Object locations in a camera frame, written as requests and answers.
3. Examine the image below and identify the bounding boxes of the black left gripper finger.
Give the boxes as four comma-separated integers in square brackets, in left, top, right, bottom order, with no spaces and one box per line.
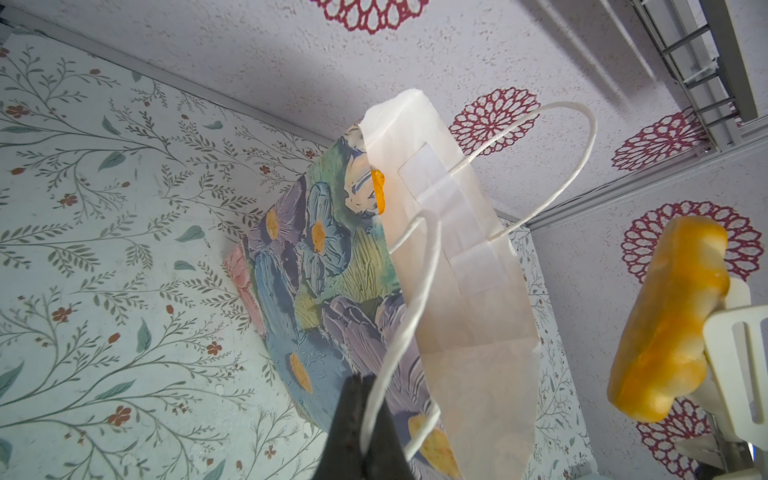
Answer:
[312,374,414,480]

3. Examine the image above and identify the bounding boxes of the floral paper gift bag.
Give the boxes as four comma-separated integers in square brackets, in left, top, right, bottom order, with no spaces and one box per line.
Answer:
[226,89,540,479]

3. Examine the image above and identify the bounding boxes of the striped croissant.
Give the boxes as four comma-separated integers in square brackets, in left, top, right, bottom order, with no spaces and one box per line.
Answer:
[607,216,730,423]

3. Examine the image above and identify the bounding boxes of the white metal serving tongs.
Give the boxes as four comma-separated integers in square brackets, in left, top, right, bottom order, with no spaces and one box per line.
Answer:
[675,278,767,479]

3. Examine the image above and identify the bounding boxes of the long twisted orange bread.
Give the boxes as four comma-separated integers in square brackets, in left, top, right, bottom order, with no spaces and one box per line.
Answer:
[371,169,386,215]

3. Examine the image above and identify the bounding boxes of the black wall shelf rack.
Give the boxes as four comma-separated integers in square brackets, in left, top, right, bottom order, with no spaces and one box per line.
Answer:
[630,0,758,152]

